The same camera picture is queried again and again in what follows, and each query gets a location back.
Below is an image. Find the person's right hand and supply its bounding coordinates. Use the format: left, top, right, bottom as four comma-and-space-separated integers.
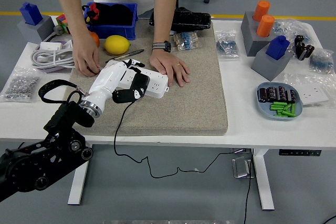
72, 40, 102, 77

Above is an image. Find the person's left hand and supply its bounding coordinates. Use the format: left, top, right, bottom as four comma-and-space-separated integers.
149, 49, 191, 87

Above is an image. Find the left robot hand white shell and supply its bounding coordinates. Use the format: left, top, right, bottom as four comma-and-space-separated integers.
82, 59, 145, 110

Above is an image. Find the white power strip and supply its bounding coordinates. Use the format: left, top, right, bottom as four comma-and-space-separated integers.
104, 60, 169, 99

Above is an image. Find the black plug adapter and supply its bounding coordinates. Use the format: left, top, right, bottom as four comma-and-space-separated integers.
130, 72, 151, 96

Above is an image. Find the black glossy plastic tray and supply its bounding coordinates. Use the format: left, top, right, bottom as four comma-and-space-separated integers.
149, 7, 212, 32

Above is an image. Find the black plug cord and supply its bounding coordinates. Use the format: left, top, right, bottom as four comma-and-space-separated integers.
113, 101, 238, 179

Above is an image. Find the black wrist watch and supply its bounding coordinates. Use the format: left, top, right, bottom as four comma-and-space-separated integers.
151, 40, 172, 53

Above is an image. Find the orange mandarin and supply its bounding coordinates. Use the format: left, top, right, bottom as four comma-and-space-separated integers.
88, 30, 101, 48

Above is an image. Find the purple round disc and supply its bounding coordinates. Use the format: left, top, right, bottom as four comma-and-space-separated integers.
35, 39, 74, 74

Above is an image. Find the yellow lemon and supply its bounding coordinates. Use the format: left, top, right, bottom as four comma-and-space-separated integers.
102, 34, 131, 55

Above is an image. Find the small white box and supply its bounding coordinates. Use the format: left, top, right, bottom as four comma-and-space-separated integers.
39, 40, 64, 51

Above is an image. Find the black silver pen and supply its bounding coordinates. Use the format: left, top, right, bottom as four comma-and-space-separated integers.
106, 48, 145, 63

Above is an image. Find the grey-brown mat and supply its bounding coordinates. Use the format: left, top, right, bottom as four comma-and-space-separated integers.
56, 18, 228, 137

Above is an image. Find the blue plastic bin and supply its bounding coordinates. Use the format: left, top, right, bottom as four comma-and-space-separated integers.
83, 1, 139, 40

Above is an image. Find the clear bag of blue parts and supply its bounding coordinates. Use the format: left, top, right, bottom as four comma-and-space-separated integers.
214, 29, 240, 59

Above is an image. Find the blue bottle-shaped block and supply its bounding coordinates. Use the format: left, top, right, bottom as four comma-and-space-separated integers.
265, 35, 291, 61
19, 2, 44, 26

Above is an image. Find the clear bag of metal nuts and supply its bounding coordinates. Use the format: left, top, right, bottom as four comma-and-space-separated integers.
0, 67, 41, 103

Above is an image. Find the large grey holder block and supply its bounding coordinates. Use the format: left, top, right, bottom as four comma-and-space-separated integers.
240, 11, 279, 57

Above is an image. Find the black capacitor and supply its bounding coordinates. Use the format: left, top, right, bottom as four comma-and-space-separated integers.
277, 85, 288, 101
286, 89, 297, 103
258, 87, 268, 103
266, 86, 279, 102

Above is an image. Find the blue-grey plate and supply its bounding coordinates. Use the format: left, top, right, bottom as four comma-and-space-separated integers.
256, 81, 304, 121

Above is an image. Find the orange cylinder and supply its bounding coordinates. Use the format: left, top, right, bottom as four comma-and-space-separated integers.
256, 14, 276, 38
252, 0, 271, 22

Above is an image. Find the white table leg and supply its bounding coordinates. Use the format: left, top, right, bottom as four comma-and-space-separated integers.
252, 148, 275, 211
67, 144, 93, 206

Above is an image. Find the clear bag around socket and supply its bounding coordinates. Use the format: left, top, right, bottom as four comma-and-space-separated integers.
283, 73, 336, 109

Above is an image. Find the crumpled clear plastic bag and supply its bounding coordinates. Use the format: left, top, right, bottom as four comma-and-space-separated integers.
271, 18, 316, 44

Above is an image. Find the silver metal pedal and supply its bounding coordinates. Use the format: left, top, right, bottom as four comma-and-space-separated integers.
231, 156, 255, 179

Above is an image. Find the clear bag of black capacitors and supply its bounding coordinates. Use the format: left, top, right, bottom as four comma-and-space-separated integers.
290, 34, 316, 62

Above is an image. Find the clear bag of blue resistors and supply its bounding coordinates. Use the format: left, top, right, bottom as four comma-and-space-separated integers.
308, 48, 335, 74

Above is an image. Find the black table control panel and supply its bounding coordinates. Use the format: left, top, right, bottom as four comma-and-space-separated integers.
278, 149, 322, 157

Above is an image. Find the white coiled power cable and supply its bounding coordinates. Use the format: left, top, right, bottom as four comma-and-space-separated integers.
31, 24, 77, 69

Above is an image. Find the black cloth bag red string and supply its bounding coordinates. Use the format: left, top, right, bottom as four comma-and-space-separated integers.
83, 2, 133, 25

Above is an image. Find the white wall socket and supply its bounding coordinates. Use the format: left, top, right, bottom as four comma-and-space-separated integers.
298, 83, 330, 105

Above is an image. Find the black floor cable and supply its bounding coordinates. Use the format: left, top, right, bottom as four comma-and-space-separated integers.
243, 150, 257, 224

